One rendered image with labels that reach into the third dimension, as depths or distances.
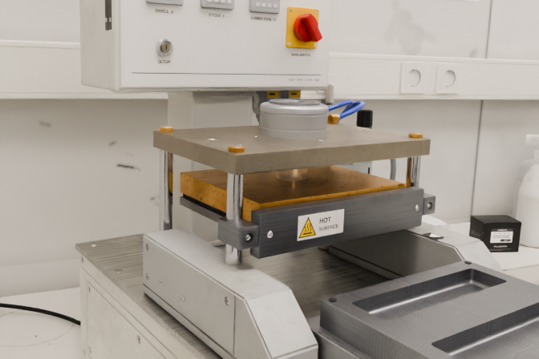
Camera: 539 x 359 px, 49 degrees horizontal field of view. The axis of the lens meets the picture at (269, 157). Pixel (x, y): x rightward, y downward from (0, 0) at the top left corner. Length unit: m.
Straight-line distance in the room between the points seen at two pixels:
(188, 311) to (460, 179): 1.10
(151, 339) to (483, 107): 1.14
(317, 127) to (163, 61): 0.21
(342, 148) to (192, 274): 0.20
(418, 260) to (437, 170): 0.82
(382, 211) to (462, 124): 0.92
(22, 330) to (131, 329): 0.37
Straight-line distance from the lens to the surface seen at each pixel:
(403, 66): 1.36
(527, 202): 1.44
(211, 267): 0.57
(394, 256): 0.75
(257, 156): 0.55
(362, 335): 0.50
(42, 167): 1.17
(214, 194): 0.65
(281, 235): 0.57
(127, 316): 0.74
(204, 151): 0.59
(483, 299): 0.57
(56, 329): 1.06
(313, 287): 0.72
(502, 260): 1.35
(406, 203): 0.69
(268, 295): 0.52
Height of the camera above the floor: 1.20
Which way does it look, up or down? 10 degrees down
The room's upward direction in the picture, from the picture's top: 2 degrees clockwise
